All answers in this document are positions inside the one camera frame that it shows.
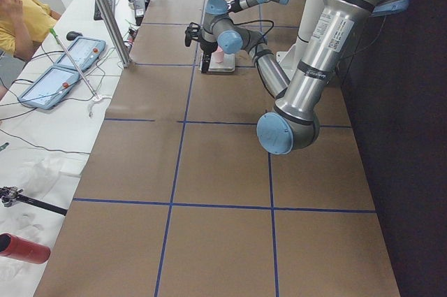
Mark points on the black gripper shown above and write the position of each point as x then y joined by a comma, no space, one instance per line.
235,5
207,47

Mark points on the pink paper cup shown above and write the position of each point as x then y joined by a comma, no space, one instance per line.
218,55

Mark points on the silver digital kitchen scale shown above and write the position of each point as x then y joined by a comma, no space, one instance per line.
227,66

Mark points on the upper blue teach pendant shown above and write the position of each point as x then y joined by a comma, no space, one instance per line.
85,51

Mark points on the blue teach pendant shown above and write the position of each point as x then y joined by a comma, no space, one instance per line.
85,51
50,88

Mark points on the black computer mouse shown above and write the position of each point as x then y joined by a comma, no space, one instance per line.
72,35

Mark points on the thin metal rod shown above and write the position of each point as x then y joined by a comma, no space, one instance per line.
96,96

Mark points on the lower blue teach pendant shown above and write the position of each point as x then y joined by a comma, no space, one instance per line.
50,88

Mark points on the person in yellow shirt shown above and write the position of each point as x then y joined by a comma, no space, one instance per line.
24,26

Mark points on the black tripod stick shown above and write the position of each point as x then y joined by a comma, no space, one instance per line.
11,195

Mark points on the red cylindrical bottle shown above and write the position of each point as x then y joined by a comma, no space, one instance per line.
21,249

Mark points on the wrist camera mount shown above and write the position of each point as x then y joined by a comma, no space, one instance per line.
192,33

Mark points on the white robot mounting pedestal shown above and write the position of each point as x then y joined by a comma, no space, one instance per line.
300,21

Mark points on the aluminium frame post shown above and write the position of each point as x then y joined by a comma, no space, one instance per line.
114,33

